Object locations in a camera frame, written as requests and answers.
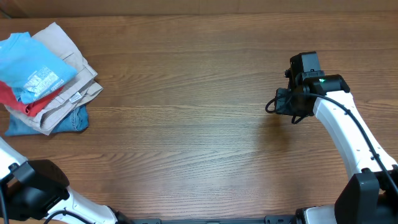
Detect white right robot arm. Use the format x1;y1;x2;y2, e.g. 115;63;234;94
271;72;397;223

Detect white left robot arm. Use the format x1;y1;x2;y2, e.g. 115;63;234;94
1;139;132;224

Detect red folded t-shirt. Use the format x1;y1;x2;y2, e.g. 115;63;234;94
1;82;63;117

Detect blue folded jeans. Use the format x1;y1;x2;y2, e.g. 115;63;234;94
4;106;89;136

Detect light blue printed t-shirt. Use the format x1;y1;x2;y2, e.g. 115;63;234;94
1;32;78;104

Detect beige folded trousers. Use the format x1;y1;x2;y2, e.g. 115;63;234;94
4;21;103;136

